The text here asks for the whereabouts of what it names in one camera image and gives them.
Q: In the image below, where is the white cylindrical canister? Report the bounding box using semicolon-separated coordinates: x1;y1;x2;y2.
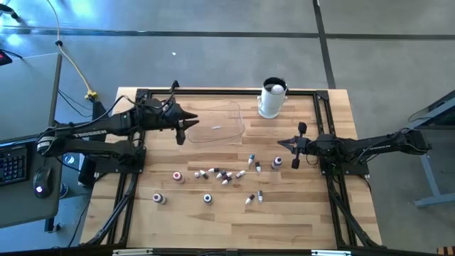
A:
257;77;289;119

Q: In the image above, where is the black computer mouse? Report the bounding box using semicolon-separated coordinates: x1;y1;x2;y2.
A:
33;166;53;199

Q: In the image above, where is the grey keyboard shelf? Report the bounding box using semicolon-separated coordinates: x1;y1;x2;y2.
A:
0;137;64;229

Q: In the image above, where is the clear plastic container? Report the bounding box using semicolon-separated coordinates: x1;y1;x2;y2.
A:
186;101;246;144

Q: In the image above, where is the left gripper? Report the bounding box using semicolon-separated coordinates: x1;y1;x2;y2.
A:
159;101;201;146

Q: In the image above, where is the yellow power cable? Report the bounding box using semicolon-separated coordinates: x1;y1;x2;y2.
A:
45;0;99;101

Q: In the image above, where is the grey desk top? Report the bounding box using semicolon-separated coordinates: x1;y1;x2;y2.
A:
0;53;63;143

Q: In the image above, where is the black aluminium table frame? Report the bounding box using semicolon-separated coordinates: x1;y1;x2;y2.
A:
80;87;383;250

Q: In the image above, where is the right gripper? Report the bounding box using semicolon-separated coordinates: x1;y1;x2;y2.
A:
277;121;316;171

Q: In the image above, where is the silver metal bracket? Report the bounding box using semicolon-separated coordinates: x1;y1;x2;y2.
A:
311;250;353;256
112;248;154;256

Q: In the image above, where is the grey metal table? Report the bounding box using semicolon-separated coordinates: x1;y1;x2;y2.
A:
408;90;455;208

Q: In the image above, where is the black backlit keyboard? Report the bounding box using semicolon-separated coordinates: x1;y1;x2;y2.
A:
0;144;29;186

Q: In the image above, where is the black floor cable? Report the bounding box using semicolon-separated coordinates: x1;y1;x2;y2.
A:
56;88;94;119

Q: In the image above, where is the black box under table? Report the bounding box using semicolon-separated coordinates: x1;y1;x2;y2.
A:
77;158;97;188

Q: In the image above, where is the black device with red light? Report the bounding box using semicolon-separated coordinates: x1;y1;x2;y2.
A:
0;49;14;67

